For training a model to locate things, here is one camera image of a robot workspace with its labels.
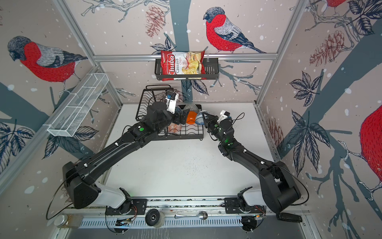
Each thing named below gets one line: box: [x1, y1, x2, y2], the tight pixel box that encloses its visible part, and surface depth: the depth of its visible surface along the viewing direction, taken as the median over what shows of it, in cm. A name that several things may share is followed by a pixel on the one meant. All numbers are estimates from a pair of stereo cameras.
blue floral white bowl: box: [194, 110, 208, 125], surface depth 81 cm
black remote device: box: [276, 212, 303, 223], surface depth 71 cm
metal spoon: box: [174, 210, 208, 220], surface depth 73 cm
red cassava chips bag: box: [160, 50, 207, 82], surface depth 90 cm
